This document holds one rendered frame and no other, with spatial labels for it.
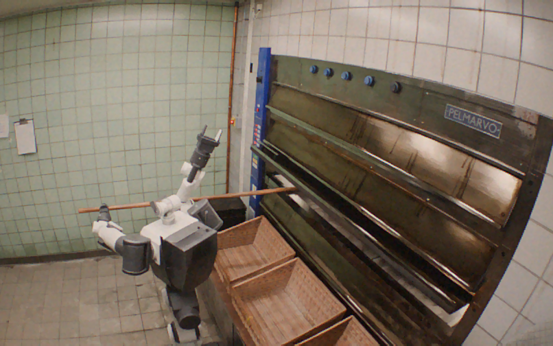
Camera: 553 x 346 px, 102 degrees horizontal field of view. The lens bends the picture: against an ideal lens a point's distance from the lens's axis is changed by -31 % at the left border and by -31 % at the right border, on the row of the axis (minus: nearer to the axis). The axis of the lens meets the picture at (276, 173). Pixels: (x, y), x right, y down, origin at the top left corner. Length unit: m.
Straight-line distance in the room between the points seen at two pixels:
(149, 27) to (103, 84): 0.64
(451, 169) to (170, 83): 2.49
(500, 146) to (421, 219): 0.46
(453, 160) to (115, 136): 2.72
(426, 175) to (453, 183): 0.13
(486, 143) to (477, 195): 0.18
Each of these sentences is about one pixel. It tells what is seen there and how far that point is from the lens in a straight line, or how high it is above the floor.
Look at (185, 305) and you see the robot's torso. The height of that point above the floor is 1.03.
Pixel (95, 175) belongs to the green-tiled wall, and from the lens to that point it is 3.22.
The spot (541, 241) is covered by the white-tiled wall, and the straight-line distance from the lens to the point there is 1.09.
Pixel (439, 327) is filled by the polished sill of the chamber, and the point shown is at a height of 1.18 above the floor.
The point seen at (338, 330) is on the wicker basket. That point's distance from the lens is 1.83.
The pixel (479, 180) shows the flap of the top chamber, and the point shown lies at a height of 1.81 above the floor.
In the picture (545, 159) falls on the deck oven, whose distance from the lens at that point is 1.05.
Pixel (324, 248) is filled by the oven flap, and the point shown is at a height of 1.04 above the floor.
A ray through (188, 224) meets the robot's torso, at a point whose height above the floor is 1.39.
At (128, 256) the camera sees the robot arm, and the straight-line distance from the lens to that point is 1.30.
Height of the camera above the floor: 2.13
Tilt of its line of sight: 22 degrees down
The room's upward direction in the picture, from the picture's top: 5 degrees clockwise
